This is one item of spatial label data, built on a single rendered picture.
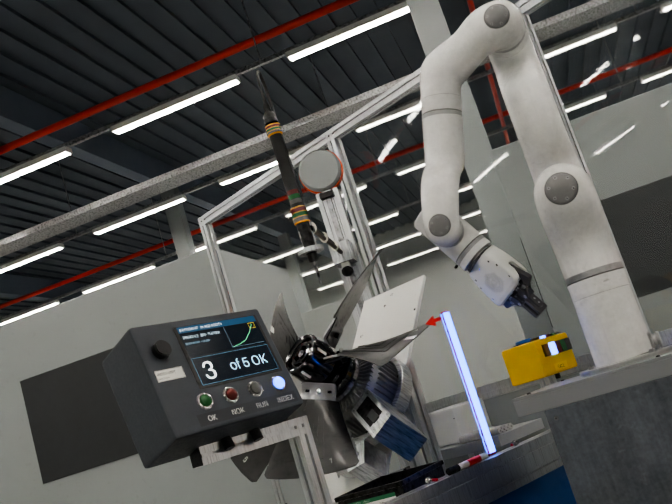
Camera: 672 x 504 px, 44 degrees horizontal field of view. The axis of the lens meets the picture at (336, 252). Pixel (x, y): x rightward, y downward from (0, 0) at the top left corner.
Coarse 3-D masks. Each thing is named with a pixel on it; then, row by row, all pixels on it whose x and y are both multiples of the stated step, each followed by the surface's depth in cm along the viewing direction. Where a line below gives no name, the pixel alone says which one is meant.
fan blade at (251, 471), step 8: (264, 448) 218; (272, 448) 217; (240, 456) 220; (256, 456) 218; (264, 456) 217; (240, 464) 219; (248, 464) 218; (256, 464) 217; (264, 464) 217; (248, 472) 218; (256, 472) 217; (256, 480) 216
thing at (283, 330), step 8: (280, 296) 243; (280, 304) 240; (280, 312) 239; (272, 320) 246; (280, 320) 238; (288, 320) 232; (280, 328) 238; (288, 328) 232; (272, 336) 245; (280, 336) 238; (288, 336) 231; (296, 336) 226; (280, 344) 239; (288, 344) 233; (280, 352) 240; (288, 352) 235
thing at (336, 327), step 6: (336, 318) 217; (336, 324) 218; (330, 330) 215; (336, 330) 219; (342, 330) 224; (330, 336) 216; (336, 336) 218; (330, 342) 217; (336, 342) 222; (330, 360) 206; (336, 360) 210; (342, 360) 209; (306, 390) 208
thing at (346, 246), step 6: (348, 240) 274; (342, 246) 273; (348, 246) 272; (330, 252) 273; (336, 252) 273; (348, 252) 272; (354, 252) 279; (336, 258) 273; (342, 258) 272; (348, 258) 272; (354, 258) 273; (336, 264) 273; (354, 264) 280
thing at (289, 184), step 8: (272, 136) 220; (280, 136) 220; (272, 144) 220; (280, 144) 219; (280, 152) 219; (280, 160) 219; (288, 160) 219; (280, 168) 219; (288, 168) 218; (288, 176) 218; (288, 184) 217; (296, 184) 218
